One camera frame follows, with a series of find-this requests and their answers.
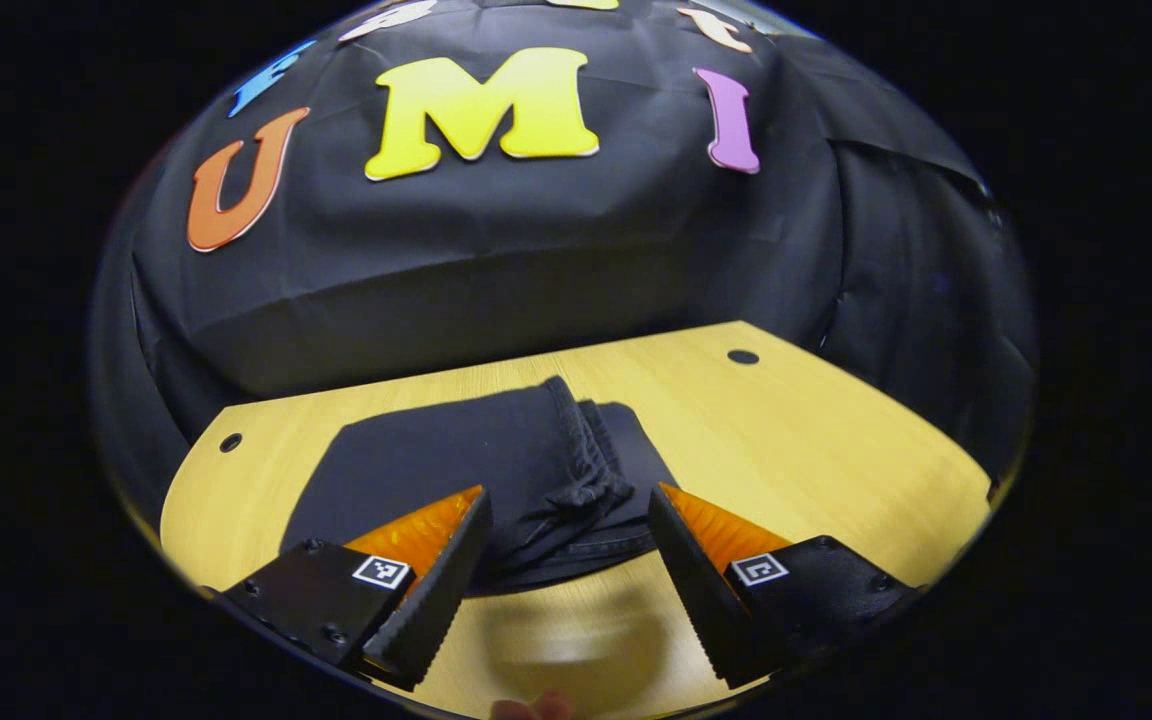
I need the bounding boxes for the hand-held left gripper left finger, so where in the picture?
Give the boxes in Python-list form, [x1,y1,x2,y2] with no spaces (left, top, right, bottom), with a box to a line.
[221,484,494,693]

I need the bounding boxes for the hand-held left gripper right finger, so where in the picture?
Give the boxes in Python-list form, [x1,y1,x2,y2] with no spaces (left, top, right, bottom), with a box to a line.
[647,481,923,691]

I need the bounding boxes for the black jeans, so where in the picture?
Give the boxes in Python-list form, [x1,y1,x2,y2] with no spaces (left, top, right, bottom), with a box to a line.
[281,376,679,598]

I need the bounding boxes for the black backdrop cloth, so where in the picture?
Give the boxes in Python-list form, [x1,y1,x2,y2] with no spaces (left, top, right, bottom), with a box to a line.
[86,0,1039,493]

